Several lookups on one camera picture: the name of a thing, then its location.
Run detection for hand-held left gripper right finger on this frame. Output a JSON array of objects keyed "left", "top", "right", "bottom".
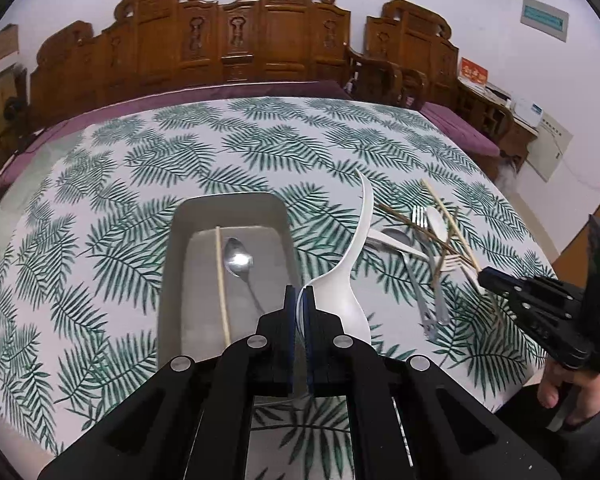
[{"left": 302, "top": 285, "right": 563, "bottom": 480}]

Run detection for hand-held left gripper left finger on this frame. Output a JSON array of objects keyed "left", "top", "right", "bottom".
[{"left": 37, "top": 285, "right": 301, "bottom": 480}]

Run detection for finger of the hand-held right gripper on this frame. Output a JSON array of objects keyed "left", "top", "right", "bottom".
[
  {"left": 509, "top": 296, "right": 577, "bottom": 347},
  {"left": 478, "top": 266, "right": 584, "bottom": 307}
]

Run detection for white plastic ladle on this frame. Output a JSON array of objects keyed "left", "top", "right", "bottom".
[{"left": 305, "top": 168, "right": 374, "bottom": 347}]

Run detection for grey rectangular container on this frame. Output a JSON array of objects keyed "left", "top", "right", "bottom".
[{"left": 156, "top": 192, "right": 301, "bottom": 369}]

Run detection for wooden chopstick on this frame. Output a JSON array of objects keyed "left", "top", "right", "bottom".
[
  {"left": 431, "top": 207, "right": 460, "bottom": 290},
  {"left": 421, "top": 178, "right": 505, "bottom": 330},
  {"left": 377, "top": 203, "right": 474, "bottom": 267},
  {"left": 214, "top": 226, "right": 232, "bottom": 347}
]

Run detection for person's right forearm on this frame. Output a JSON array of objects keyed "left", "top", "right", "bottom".
[{"left": 545, "top": 376, "right": 600, "bottom": 480}]

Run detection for person's right hand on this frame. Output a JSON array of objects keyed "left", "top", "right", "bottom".
[{"left": 536, "top": 358, "right": 600, "bottom": 431}]

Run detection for white plastic fork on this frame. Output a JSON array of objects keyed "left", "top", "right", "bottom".
[{"left": 437, "top": 254, "right": 481, "bottom": 281}]

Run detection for small metal spoon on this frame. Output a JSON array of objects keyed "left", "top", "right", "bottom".
[{"left": 223, "top": 237, "right": 266, "bottom": 317}]

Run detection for metal fork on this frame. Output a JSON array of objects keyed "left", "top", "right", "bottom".
[{"left": 410, "top": 204, "right": 452, "bottom": 326}]

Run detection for short purple seat cushion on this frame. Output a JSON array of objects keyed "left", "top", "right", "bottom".
[{"left": 419, "top": 101, "right": 502, "bottom": 159}]

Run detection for wooden side table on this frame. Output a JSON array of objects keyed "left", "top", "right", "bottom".
[{"left": 454, "top": 80, "right": 539, "bottom": 157}]

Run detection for white box with blue label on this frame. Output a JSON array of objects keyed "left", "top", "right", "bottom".
[{"left": 510, "top": 95, "right": 546, "bottom": 126}]

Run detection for leaf printed tablecloth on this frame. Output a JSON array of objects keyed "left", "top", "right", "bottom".
[{"left": 0, "top": 97, "right": 562, "bottom": 480}]

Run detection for red box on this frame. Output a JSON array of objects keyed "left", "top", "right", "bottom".
[{"left": 459, "top": 57, "right": 491, "bottom": 84}]

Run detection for carved wooden armchair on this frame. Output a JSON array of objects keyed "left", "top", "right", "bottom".
[{"left": 347, "top": 0, "right": 482, "bottom": 112}]

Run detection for carved wooden sofa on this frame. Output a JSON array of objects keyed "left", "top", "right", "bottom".
[{"left": 27, "top": 0, "right": 354, "bottom": 127}]

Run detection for dark furniture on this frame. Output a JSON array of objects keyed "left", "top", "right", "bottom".
[{"left": 0, "top": 57, "right": 34, "bottom": 162}]

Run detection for white wall panel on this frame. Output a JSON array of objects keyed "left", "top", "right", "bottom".
[{"left": 523, "top": 118, "right": 575, "bottom": 182}]

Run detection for blue and white wall sign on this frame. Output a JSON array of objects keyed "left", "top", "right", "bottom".
[{"left": 519, "top": 0, "right": 571, "bottom": 44}]

